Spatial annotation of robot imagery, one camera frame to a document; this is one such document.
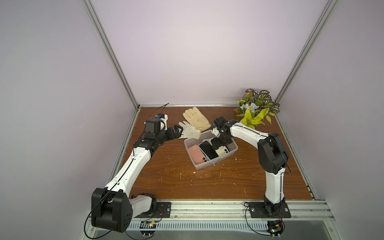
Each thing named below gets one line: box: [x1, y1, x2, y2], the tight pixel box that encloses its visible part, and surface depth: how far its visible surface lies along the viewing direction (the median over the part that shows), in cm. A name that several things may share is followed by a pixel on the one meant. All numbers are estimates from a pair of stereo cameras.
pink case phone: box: [188, 144, 208, 165], surface depth 96 cm
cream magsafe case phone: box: [214, 145, 230, 157], surface depth 92 cm
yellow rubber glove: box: [182, 107, 212, 133], surface depth 115 cm
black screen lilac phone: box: [198, 140, 219, 160], surface depth 94 cm
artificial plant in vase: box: [234, 88, 281, 129], surface depth 88 cm
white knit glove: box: [178, 121, 202, 140], surface depth 105 cm
